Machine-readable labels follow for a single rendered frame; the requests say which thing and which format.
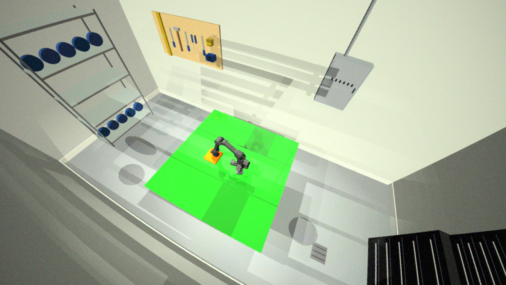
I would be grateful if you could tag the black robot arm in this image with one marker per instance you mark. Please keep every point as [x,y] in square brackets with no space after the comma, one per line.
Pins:
[240,156]

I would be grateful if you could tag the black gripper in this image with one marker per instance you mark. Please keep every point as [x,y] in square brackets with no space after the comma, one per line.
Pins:
[234,163]

